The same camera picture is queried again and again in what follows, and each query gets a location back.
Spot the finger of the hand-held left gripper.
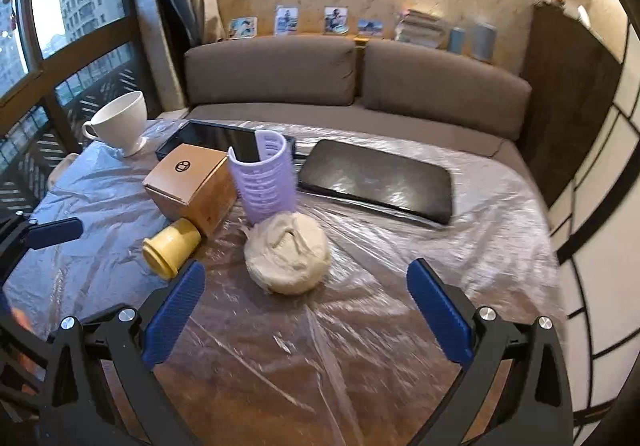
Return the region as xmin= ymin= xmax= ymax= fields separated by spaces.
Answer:
xmin=0 ymin=217 xmax=84 ymax=271

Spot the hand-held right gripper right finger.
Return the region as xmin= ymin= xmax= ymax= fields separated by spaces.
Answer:
xmin=405 ymin=258 xmax=576 ymax=446

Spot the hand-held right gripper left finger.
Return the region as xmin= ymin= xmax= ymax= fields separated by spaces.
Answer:
xmin=37 ymin=260 xmax=207 ymax=446

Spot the yellow plastic cup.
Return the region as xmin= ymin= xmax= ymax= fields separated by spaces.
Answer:
xmin=142 ymin=218 xmax=202 ymax=281

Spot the clear plastic table sheet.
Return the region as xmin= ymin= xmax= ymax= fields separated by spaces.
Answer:
xmin=2 ymin=118 xmax=563 ymax=446

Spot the brown cardboard box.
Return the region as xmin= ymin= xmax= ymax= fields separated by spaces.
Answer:
xmin=142 ymin=143 xmax=238 ymax=237

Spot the white ceramic cup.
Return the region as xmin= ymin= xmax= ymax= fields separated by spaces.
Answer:
xmin=81 ymin=90 xmax=149 ymax=157

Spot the purple plastic cup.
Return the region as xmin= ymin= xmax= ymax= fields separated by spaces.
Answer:
xmin=228 ymin=130 xmax=296 ymax=225

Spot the white panel sliding door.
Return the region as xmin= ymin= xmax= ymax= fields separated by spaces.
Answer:
xmin=547 ymin=20 xmax=640 ymax=446

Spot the black tablet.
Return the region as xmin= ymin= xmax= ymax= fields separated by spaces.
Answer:
xmin=155 ymin=120 xmax=308 ymax=167

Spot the patterned sheer curtain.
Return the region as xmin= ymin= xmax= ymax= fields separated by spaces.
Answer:
xmin=125 ymin=0 xmax=183 ymax=119

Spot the brown sofa back cushion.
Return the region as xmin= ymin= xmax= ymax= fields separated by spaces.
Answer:
xmin=360 ymin=40 xmax=532 ymax=141
xmin=184 ymin=36 xmax=357 ymax=109

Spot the window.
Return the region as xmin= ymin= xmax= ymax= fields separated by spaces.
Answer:
xmin=0 ymin=0 xmax=161 ymax=227

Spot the dark wooden cabinet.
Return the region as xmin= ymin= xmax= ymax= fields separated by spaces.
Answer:
xmin=520 ymin=0 xmax=623 ymax=207

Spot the large grey cylinder speaker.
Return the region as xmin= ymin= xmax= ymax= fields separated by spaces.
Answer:
xmin=471 ymin=22 xmax=497 ymax=61

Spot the photo with white border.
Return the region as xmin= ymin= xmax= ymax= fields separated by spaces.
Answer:
xmin=228 ymin=16 xmax=258 ymax=40

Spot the stack of books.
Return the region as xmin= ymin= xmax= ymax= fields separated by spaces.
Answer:
xmin=395 ymin=9 xmax=448 ymax=48

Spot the portrait photo in stand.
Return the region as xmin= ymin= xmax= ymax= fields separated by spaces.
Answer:
xmin=323 ymin=6 xmax=349 ymax=35

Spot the tall upright photo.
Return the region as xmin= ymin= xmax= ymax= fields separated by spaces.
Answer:
xmin=274 ymin=6 xmax=300 ymax=35

